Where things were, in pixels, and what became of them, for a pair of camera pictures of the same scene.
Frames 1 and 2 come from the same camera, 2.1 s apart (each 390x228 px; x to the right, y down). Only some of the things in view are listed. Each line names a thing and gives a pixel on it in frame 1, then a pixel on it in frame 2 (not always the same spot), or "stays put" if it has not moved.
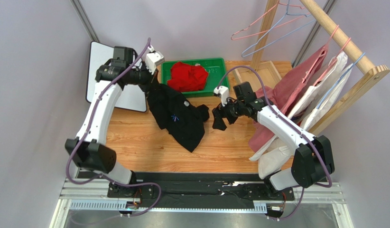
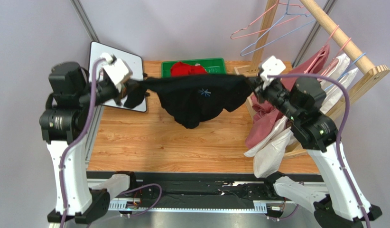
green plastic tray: (217, 76) stays put
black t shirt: (174, 114) to (194, 99)
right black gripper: (226, 110) to (257, 88)
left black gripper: (153, 80) to (119, 95)
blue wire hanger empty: (296, 14) stays put
